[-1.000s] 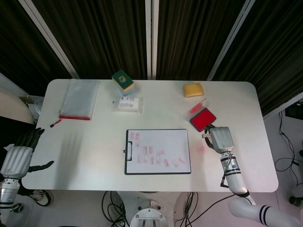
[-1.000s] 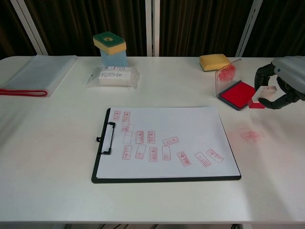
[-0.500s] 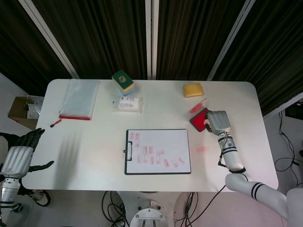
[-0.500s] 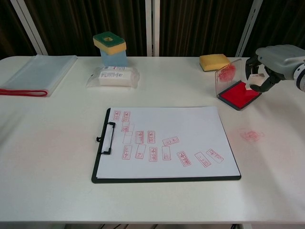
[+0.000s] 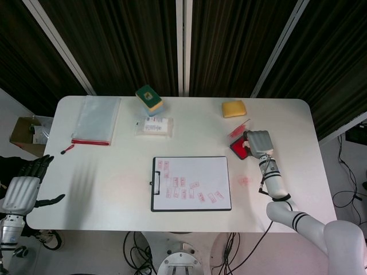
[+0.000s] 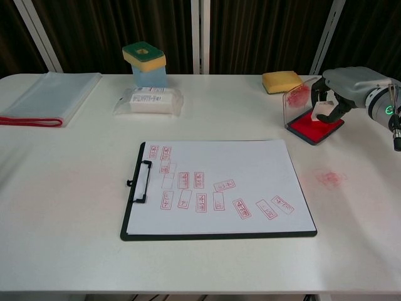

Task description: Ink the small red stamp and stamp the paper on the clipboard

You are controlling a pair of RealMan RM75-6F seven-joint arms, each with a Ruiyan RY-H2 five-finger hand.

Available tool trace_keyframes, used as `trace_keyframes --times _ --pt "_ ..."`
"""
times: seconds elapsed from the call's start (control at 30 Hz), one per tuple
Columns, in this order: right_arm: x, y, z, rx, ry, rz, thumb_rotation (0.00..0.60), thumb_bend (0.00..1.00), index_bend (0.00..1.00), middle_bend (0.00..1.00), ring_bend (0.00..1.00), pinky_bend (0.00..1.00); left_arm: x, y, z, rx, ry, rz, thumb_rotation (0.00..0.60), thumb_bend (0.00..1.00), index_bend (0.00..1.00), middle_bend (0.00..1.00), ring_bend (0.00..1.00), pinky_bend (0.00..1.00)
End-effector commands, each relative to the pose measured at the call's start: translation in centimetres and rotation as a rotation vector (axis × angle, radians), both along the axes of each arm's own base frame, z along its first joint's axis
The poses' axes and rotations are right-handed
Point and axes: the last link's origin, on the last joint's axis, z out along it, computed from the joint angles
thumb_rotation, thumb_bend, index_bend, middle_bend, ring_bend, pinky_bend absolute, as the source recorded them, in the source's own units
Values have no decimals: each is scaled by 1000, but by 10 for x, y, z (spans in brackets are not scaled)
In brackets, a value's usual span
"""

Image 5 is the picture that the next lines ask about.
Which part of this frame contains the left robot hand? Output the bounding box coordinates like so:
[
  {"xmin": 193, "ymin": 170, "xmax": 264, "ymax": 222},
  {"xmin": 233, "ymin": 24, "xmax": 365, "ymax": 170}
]
[{"xmin": 2, "ymin": 154, "xmax": 66, "ymax": 215}]

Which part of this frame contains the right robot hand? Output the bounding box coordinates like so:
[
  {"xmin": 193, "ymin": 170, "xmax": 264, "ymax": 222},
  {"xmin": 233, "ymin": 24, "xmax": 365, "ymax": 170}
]
[{"xmin": 242, "ymin": 130, "xmax": 274, "ymax": 159}]

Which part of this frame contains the black clipboard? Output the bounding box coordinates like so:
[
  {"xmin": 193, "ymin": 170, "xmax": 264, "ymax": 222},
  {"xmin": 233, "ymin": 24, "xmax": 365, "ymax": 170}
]
[{"xmin": 149, "ymin": 156, "xmax": 232, "ymax": 213}]

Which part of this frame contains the red ink pad clear lid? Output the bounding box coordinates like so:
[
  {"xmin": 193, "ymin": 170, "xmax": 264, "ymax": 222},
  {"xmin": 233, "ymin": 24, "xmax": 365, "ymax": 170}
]
[{"xmin": 228, "ymin": 119, "xmax": 256, "ymax": 160}]

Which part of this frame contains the plain yellow sponge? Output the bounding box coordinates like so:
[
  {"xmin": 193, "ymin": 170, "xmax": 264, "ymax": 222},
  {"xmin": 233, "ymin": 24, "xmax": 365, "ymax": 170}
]
[{"xmin": 221, "ymin": 100, "xmax": 248, "ymax": 119}]

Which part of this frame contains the black white shoe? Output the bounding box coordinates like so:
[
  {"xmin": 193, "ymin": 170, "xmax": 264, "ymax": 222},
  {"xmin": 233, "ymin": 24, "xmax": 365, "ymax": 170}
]
[{"xmin": 37, "ymin": 230, "xmax": 64, "ymax": 252}]

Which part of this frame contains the brown cardboard box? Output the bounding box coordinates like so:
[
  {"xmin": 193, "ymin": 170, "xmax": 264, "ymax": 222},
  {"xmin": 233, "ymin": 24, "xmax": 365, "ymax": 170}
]
[{"xmin": 10, "ymin": 116, "xmax": 54, "ymax": 158}]

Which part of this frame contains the white paper with red stamps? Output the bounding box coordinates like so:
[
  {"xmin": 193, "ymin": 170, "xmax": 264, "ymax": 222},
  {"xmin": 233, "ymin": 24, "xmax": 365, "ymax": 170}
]
[{"xmin": 154, "ymin": 157, "xmax": 232, "ymax": 210}]

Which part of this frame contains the clear packet of white tissues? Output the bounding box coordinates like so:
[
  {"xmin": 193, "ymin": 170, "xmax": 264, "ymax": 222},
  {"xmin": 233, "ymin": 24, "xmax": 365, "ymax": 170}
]
[{"xmin": 135, "ymin": 116, "xmax": 174, "ymax": 138}]

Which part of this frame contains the clear zip pouch red zipper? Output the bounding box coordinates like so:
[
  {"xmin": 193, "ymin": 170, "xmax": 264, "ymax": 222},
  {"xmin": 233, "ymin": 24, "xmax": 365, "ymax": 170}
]
[{"xmin": 71, "ymin": 95, "xmax": 122, "ymax": 147}]

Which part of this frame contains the green topped yellow sponge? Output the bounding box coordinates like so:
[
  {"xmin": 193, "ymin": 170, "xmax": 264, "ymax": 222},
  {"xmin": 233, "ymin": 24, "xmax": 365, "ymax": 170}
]
[{"xmin": 135, "ymin": 84, "xmax": 163, "ymax": 112}]

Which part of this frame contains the dark pleated curtain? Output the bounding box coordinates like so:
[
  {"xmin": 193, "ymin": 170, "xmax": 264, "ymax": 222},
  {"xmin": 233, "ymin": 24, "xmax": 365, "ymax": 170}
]
[{"xmin": 0, "ymin": 0, "xmax": 367, "ymax": 141}]

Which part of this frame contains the right arm wire with plug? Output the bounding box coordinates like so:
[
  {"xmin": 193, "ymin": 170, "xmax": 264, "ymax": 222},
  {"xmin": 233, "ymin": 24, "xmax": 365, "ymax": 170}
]
[{"xmin": 257, "ymin": 156, "xmax": 292, "ymax": 202}]

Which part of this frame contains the white frame bar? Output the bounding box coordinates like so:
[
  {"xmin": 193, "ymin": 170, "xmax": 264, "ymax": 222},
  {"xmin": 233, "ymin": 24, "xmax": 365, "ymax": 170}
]
[{"xmin": 317, "ymin": 111, "xmax": 367, "ymax": 146}]

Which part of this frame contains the black floor cable bundle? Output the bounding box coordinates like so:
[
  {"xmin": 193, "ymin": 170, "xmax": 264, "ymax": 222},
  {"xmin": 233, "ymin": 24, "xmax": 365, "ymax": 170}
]
[
  {"xmin": 122, "ymin": 231, "xmax": 153, "ymax": 275},
  {"xmin": 332, "ymin": 133, "xmax": 367, "ymax": 209},
  {"xmin": 210, "ymin": 231, "xmax": 242, "ymax": 275}
]

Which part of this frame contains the white frame post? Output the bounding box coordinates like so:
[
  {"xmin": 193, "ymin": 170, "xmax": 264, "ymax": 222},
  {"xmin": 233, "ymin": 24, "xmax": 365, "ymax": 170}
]
[
  {"xmin": 249, "ymin": 0, "xmax": 311, "ymax": 99},
  {"xmin": 22, "ymin": 0, "xmax": 97, "ymax": 96},
  {"xmin": 175, "ymin": 0, "xmax": 192, "ymax": 97}
]

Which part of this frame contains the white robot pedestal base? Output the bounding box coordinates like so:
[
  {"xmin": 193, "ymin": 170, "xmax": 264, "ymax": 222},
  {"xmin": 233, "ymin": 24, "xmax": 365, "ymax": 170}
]
[{"xmin": 142, "ymin": 231, "xmax": 230, "ymax": 275}]

